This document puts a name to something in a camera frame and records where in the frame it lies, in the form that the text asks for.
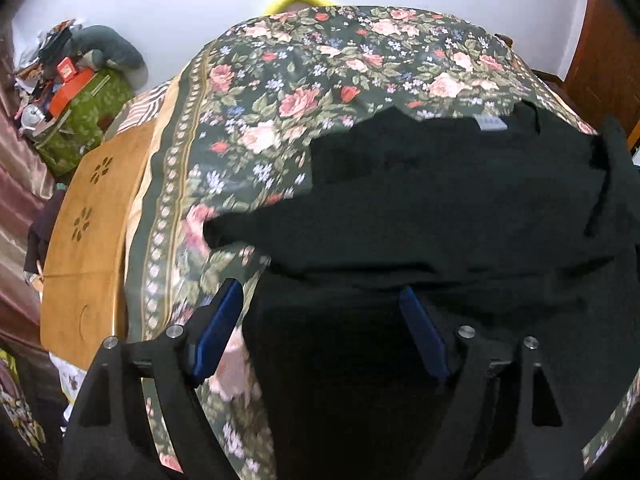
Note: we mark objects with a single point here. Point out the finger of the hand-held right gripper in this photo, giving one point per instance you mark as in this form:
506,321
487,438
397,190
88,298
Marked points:
602,180

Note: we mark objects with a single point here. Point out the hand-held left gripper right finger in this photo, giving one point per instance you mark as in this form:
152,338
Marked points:
425,335

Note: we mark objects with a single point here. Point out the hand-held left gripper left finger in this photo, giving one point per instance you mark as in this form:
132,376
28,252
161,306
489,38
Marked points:
217,330

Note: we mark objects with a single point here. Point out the black printed t-shirt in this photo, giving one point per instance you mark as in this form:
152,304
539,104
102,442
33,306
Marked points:
425,210

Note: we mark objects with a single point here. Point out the pile of mixed clothes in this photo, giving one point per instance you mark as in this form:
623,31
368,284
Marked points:
42,50

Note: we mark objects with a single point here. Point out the brown wooden door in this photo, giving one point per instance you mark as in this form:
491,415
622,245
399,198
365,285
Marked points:
605,60

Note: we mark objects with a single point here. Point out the wooden folding table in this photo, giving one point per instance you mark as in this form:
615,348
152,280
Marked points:
90,240

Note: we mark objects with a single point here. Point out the picture book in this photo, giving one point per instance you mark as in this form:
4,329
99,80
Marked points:
67,375

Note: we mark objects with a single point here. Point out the dark cloth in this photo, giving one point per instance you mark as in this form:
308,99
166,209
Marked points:
40,240

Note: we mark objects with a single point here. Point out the striped sheet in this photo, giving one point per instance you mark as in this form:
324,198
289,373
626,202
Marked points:
145,105

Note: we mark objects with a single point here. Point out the striped pink curtain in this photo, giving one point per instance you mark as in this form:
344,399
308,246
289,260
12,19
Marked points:
20,200

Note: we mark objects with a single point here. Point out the floral bedspread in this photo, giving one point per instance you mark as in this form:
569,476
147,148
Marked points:
300,100

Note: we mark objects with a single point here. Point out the green storage bag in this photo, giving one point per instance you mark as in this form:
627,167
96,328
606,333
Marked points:
85,120

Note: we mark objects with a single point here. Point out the orange box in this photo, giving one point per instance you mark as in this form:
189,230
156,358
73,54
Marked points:
70,92

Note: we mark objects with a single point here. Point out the small red box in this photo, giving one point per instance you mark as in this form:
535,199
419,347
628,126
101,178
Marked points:
66,70

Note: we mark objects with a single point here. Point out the yellow foam tube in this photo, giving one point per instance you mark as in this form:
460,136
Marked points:
295,0

